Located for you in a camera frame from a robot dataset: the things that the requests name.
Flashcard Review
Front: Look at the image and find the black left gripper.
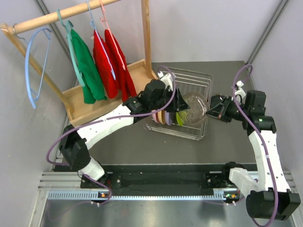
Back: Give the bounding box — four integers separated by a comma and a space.
150, 87, 190, 113

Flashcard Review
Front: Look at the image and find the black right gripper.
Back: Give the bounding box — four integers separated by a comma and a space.
205, 96, 249, 122

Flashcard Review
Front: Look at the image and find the dark plate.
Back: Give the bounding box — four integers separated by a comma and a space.
180, 92, 210, 127

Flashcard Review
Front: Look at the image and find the purple plastic plate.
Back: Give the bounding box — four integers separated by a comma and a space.
165, 111, 175, 126

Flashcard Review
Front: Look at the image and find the yellow plastic plate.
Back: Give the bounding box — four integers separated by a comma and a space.
158, 111, 166, 125

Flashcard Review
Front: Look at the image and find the pink plastic plate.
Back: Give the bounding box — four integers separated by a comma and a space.
152, 113, 159, 123

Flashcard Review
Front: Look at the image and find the black plate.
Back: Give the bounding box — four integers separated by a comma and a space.
210, 95, 224, 109

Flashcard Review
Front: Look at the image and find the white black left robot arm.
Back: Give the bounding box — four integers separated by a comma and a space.
59, 79, 189, 188

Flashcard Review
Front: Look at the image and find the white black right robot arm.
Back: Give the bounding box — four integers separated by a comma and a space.
207, 90, 301, 220

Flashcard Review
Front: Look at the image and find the wooden clothes rack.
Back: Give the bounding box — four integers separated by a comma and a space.
0, 0, 157, 126

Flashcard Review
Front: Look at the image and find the red shirt right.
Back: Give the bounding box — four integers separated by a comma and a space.
104, 29, 137, 102

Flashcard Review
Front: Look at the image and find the red shirt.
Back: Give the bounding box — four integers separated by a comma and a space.
93, 30, 118, 99
104, 29, 137, 102

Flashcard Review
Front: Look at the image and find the green shirt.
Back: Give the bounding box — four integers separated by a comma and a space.
71, 29, 107, 104

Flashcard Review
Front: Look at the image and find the red shirt left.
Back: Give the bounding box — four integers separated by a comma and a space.
93, 30, 118, 99

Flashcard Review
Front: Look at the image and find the pink hanger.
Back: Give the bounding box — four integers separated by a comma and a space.
99, 0, 126, 71

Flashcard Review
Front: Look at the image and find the teal hanger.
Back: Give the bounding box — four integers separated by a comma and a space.
56, 9, 85, 87

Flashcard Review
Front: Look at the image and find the light blue empty hanger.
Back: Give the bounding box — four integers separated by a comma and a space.
25, 27, 52, 109

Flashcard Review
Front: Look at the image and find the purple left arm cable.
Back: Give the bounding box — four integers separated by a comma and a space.
45, 65, 176, 205

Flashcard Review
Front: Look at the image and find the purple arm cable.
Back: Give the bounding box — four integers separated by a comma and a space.
232, 64, 280, 227
45, 65, 176, 205

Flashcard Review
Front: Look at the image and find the metal wire dish rack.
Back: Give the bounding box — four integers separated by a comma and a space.
145, 68, 213, 140

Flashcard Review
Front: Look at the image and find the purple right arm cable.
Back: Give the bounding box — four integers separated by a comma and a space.
232, 64, 280, 227

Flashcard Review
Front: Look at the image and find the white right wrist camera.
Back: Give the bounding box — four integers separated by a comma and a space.
234, 80, 246, 104

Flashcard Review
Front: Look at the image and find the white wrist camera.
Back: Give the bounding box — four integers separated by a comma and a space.
234, 80, 246, 104
158, 71, 176, 91

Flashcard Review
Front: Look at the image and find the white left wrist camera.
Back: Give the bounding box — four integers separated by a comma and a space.
158, 71, 176, 91

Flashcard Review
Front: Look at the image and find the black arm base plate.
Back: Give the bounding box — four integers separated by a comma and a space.
80, 171, 237, 190

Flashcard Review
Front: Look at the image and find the grey slotted cable duct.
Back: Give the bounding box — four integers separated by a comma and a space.
47, 190, 241, 201

